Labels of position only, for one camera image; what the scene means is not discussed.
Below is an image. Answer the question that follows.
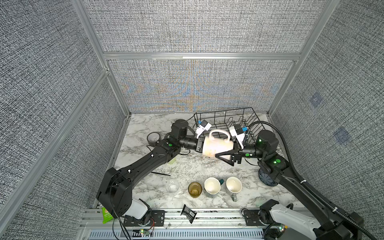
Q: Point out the black corrugated cable conduit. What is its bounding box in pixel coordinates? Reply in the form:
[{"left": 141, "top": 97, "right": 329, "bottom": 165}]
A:
[{"left": 247, "top": 120, "right": 379, "bottom": 240}]

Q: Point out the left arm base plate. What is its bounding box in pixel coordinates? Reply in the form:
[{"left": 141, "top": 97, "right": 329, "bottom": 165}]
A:
[{"left": 124, "top": 210, "right": 166, "bottom": 228}]

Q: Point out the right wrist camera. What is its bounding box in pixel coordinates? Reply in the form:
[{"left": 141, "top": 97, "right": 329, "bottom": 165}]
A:
[{"left": 229, "top": 125, "right": 248, "bottom": 149}]

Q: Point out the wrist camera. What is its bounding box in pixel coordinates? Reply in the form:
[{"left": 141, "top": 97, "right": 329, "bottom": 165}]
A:
[
  {"left": 229, "top": 125, "right": 248, "bottom": 149},
  {"left": 195, "top": 120, "right": 212, "bottom": 139}
]

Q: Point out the clear glass cup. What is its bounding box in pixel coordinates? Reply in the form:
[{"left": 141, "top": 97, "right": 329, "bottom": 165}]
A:
[{"left": 166, "top": 180, "right": 180, "bottom": 193}]

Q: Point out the amber glass cup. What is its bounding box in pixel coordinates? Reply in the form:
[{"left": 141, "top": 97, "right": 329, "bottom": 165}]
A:
[{"left": 188, "top": 182, "right": 203, "bottom": 198}]

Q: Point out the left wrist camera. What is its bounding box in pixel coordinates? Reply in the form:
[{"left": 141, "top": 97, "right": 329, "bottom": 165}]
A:
[{"left": 195, "top": 120, "right": 212, "bottom": 139}]

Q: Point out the black wire dish rack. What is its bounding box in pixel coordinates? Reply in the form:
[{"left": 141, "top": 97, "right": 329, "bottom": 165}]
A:
[{"left": 194, "top": 107, "right": 273, "bottom": 144}]

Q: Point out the aluminium front rail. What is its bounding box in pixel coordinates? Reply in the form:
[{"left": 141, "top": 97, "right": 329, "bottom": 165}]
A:
[{"left": 76, "top": 209, "right": 267, "bottom": 240}]

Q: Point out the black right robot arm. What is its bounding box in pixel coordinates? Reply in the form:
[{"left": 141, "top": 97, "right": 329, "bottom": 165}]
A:
[{"left": 215, "top": 130, "right": 364, "bottom": 240}]

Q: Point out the pink ceramic mug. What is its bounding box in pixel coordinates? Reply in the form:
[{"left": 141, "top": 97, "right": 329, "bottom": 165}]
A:
[{"left": 202, "top": 129, "right": 234, "bottom": 158}]

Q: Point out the small black packet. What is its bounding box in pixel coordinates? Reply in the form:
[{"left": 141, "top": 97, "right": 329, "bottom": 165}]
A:
[{"left": 181, "top": 205, "right": 197, "bottom": 224}]

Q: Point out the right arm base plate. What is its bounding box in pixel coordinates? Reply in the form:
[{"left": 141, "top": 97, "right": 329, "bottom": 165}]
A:
[{"left": 241, "top": 209, "right": 268, "bottom": 227}]

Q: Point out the teal mug white inside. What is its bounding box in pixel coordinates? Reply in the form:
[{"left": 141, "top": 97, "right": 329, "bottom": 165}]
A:
[{"left": 204, "top": 177, "right": 224, "bottom": 198}]

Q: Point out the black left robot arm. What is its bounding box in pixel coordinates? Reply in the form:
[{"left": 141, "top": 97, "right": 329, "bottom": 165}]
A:
[{"left": 96, "top": 120, "right": 204, "bottom": 220}]

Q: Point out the cream mug grey handle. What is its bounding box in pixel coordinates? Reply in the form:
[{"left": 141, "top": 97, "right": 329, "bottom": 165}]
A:
[{"left": 226, "top": 177, "right": 243, "bottom": 202}]

